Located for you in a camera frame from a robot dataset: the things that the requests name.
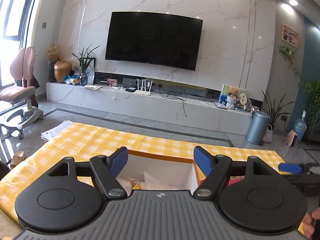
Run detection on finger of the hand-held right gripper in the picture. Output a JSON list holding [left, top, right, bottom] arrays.
[[278, 162, 320, 176]]

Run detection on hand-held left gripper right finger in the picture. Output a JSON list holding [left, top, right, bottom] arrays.
[[194, 145, 275, 200]]

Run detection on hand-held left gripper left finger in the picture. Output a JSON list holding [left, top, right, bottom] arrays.
[[47, 146, 129, 200]]

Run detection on snack packet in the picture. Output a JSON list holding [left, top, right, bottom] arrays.
[[128, 177, 142, 189]]

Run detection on white towel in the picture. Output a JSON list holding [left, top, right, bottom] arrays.
[[143, 171, 173, 190]]

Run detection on orange cardboard box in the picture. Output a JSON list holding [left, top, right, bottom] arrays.
[[116, 149, 209, 192]]

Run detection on person's right hand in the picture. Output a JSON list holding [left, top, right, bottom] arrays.
[[302, 206, 320, 240]]

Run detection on pink stool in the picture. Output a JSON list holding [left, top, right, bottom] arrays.
[[286, 129, 299, 147]]

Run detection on red box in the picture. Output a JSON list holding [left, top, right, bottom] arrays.
[[226, 176, 247, 187]]

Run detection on pink woven basket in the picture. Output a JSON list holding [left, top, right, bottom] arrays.
[[263, 124, 274, 143]]

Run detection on blue water jug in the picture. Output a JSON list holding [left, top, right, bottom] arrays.
[[293, 110, 307, 142]]

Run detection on yellow checkered tablecloth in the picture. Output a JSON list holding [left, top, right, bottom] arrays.
[[0, 122, 287, 224]]

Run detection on grey-blue trash can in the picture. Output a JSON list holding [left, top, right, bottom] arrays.
[[245, 111, 272, 145]]

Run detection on long-leaf potted plant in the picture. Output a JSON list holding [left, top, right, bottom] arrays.
[[261, 90, 296, 130]]

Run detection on marble television cabinet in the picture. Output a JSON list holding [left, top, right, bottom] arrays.
[[46, 79, 252, 137]]

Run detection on stack of papers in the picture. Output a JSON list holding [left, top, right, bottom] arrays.
[[41, 120, 75, 142]]

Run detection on green picture board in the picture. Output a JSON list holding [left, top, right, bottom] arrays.
[[219, 84, 248, 110]]

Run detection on white router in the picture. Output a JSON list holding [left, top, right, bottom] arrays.
[[134, 79, 153, 96]]

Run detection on bushy green plant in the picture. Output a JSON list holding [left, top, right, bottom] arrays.
[[302, 80, 320, 134]]

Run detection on round white ornament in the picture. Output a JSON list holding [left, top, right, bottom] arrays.
[[237, 92, 248, 110]]

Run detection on teddy bear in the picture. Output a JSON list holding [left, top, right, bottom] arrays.
[[228, 86, 238, 109]]

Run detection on white plastic bag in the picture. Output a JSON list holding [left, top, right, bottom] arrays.
[[86, 66, 96, 84]]

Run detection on blue snack bags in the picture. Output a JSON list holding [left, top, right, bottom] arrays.
[[63, 74, 82, 85]]

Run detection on beige slippers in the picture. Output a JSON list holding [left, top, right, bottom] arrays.
[[10, 151, 26, 170]]

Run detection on green plant in glass vase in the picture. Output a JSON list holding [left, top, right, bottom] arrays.
[[72, 44, 101, 86]]

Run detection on golden pumpkin jar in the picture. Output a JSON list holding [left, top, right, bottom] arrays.
[[54, 59, 73, 83]]

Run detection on hanging vine plant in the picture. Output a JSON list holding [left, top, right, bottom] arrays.
[[278, 45, 303, 85]]

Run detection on pink desk chair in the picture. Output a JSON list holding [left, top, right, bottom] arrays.
[[0, 46, 45, 139]]

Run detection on dried flower bouquet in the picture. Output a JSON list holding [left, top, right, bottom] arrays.
[[45, 43, 62, 82]]

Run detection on black cable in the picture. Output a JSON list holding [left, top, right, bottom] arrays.
[[160, 91, 189, 118]]

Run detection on black wall television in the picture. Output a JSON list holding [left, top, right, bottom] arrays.
[[105, 11, 203, 72]]

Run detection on framed wall picture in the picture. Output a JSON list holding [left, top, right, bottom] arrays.
[[282, 24, 299, 49]]

